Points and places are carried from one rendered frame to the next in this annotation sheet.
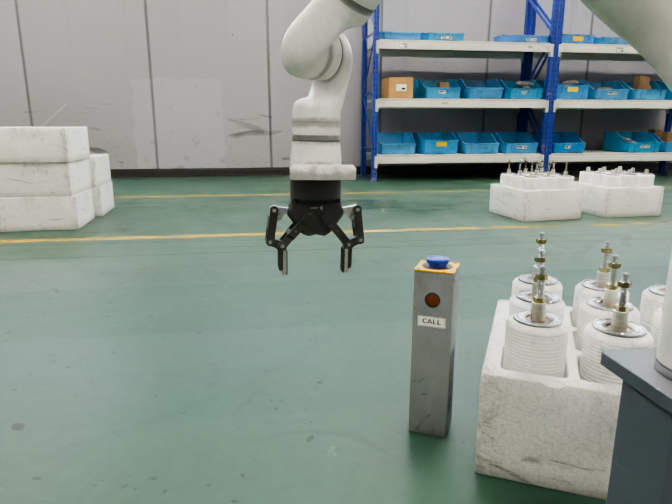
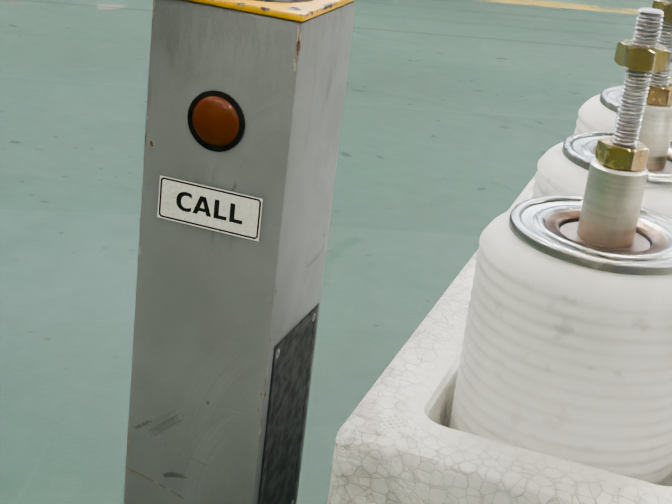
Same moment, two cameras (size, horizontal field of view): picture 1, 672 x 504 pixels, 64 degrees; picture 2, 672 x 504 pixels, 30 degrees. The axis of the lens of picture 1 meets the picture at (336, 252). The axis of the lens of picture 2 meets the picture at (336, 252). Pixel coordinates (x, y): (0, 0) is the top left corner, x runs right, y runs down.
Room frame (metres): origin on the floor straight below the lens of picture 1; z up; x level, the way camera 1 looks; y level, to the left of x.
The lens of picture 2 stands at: (0.36, -0.20, 0.41)
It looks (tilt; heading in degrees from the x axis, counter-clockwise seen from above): 21 degrees down; 357
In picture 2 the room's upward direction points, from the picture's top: 7 degrees clockwise
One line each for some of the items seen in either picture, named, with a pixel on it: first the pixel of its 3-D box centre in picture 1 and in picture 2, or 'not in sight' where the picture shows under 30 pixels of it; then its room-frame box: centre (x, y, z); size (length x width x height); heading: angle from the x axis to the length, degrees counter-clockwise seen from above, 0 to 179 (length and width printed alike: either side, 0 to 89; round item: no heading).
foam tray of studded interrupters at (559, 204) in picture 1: (534, 200); not in sight; (3.32, -1.23, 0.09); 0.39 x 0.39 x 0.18; 15
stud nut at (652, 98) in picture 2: not in sight; (656, 92); (0.93, -0.37, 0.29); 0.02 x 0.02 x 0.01; 20
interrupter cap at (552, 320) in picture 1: (537, 319); (605, 235); (0.82, -0.33, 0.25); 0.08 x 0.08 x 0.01
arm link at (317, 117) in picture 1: (320, 85); not in sight; (0.80, 0.02, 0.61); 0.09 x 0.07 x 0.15; 141
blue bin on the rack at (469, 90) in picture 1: (477, 89); not in sight; (5.73, -1.45, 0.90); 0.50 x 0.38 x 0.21; 7
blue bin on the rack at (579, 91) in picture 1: (560, 90); not in sight; (5.90, -2.36, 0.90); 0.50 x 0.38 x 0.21; 8
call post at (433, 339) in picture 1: (433, 349); (229, 315); (0.92, -0.18, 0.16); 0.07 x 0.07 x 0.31; 70
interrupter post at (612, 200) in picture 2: (538, 311); (611, 204); (0.82, -0.33, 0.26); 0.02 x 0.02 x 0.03
